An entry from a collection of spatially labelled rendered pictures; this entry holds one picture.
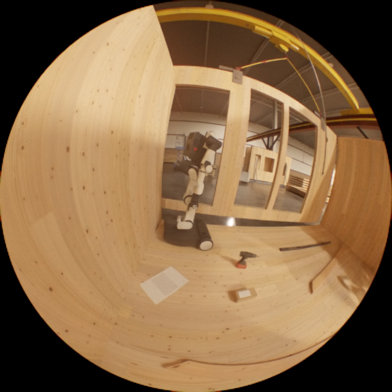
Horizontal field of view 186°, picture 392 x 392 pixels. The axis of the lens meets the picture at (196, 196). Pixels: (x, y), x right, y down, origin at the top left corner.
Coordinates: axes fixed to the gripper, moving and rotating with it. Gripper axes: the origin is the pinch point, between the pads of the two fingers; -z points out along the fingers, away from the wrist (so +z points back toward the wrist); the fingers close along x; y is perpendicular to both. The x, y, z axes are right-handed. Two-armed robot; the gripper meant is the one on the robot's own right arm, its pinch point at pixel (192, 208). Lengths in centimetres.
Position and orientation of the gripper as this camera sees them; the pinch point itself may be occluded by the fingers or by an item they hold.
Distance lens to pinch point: 139.1
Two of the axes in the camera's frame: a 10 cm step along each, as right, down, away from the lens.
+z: 2.4, -9.1, -3.5
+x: 8.8, 0.5, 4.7
